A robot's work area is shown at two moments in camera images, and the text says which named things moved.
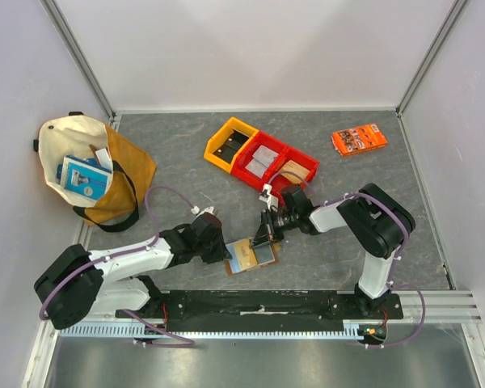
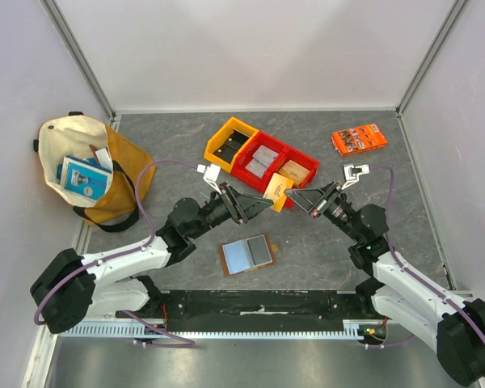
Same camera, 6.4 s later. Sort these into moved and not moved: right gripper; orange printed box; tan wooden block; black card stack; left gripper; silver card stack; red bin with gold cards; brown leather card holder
Moved: right gripper; left gripper
Not moved: silver card stack; black card stack; orange printed box; tan wooden block; brown leather card holder; red bin with gold cards
